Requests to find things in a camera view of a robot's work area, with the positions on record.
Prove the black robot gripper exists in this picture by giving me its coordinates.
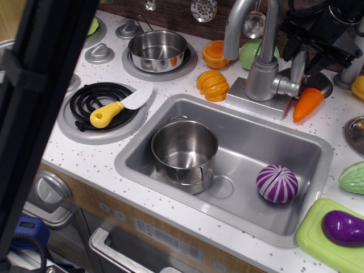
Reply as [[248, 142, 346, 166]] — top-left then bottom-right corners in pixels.
[[279, 4, 363, 76]]

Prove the silver faucet lever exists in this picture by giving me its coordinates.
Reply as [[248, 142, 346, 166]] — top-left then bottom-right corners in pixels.
[[271, 47, 309, 97]]

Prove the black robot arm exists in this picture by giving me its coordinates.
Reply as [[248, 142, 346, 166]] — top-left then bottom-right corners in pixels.
[[279, 1, 363, 76]]

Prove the orange toy carrot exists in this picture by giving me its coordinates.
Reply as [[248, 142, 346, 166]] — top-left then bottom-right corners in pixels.
[[293, 88, 324, 122]]

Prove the silver toy faucet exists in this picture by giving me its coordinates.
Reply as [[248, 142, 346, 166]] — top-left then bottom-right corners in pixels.
[[223, 0, 291, 121]]

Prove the hanging steel ladle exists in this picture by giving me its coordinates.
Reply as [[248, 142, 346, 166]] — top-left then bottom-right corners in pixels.
[[242, 1, 266, 39]]

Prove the yellow toy pepper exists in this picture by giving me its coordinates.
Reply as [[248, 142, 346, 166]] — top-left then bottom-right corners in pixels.
[[351, 75, 364, 100]]

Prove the silver plate at right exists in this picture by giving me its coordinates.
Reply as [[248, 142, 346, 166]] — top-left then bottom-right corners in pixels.
[[345, 116, 364, 156]]

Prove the toy orange half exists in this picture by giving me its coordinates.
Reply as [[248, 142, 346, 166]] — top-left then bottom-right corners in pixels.
[[202, 40, 230, 69]]

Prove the orange toy pumpkin piece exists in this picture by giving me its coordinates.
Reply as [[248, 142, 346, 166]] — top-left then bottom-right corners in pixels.
[[196, 71, 229, 102]]

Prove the grey toy sink basin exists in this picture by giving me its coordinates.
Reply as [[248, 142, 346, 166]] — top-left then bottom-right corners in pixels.
[[114, 94, 333, 248]]

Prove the hanging slotted spoon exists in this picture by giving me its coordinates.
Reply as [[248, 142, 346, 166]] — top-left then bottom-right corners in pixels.
[[191, 0, 218, 23]]

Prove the green toy bitter gourd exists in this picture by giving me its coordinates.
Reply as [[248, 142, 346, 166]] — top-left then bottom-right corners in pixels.
[[338, 162, 363, 195]]

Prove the purple striped toy onion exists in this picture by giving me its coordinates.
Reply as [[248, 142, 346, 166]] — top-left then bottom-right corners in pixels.
[[256, 165, 299, 204]]

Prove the steel saucepan on burner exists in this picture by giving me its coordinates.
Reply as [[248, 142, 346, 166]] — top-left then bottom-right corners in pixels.
[[127, 29, 189, 73]]

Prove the steel pot in sink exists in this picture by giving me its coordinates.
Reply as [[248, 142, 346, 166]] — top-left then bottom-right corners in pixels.
[[151, 116, 218, 195]]

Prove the hanging small spoon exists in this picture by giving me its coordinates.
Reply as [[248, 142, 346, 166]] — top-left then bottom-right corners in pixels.
[[143, 0, 157, 11]]

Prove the silver stove knob back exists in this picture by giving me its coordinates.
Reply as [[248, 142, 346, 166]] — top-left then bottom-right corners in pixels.
[[115, 20, 143, 40]]

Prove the silver stove knob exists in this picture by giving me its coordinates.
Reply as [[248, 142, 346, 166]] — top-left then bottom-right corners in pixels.
[[85, 43, 115, 65], [67, 74, 81, 93], [115, 20, 143, 40]]

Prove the purple toy eggplant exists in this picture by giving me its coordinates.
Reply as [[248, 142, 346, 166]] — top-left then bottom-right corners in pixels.
[[321, 210, 363, 247]]

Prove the green cutting board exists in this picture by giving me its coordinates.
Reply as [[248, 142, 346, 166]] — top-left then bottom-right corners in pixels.
[[295, 198, 363, 273]]

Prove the silver stove knob middle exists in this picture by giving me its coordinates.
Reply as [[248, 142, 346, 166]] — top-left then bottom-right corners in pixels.
[[85, 43, 115, 65]]

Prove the green toy plate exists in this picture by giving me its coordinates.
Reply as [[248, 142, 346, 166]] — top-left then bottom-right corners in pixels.
[[87, 17, 99, 36]]

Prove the black coil burner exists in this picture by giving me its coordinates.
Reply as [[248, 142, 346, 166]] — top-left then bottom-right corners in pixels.
[[69, 82, 140, 132]]

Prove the silver stove knob front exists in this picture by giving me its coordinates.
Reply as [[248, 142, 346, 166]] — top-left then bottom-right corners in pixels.
[[67, 74, 81, 93]]

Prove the black foreground pole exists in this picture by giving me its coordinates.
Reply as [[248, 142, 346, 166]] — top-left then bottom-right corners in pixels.
[[1, 1, 99, 259]]

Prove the silver oven dial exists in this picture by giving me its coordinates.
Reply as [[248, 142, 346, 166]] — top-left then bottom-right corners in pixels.
[[34, 170, 72, 204]]

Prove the yellow handled toy knife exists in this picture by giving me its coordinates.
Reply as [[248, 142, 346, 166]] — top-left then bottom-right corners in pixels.
[[89, 82, 154, 129]]

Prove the silver oven door handle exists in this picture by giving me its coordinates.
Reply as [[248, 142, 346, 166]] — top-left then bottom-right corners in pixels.
[[89, 227, 161, 272]]

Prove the blue clamp with cable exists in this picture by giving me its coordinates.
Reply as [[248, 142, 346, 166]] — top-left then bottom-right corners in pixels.
[[11, 213, 51, 273]]

